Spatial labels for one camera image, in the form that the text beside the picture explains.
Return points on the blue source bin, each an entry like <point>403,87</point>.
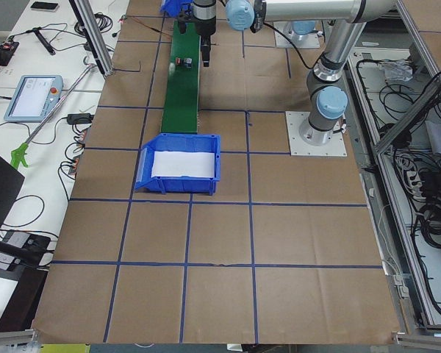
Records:
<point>171,7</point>

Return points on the green handled reach grabber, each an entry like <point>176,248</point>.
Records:
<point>18,155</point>

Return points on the teach pendant tablet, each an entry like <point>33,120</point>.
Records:
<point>34,97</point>

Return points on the black smartphone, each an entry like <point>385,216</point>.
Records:
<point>44,6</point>

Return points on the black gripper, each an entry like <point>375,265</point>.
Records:
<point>206,29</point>

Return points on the blue destination bin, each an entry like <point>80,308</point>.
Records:
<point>178,142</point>

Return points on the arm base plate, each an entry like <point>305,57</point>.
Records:
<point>302,33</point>
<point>308,142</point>

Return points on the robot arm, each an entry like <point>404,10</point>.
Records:
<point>286,55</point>

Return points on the green conveyor belt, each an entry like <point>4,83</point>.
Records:
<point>181,98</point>

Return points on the aluminium frame post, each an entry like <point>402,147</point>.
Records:
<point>85,17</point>

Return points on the white foam pad destination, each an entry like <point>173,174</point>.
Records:
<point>183,164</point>

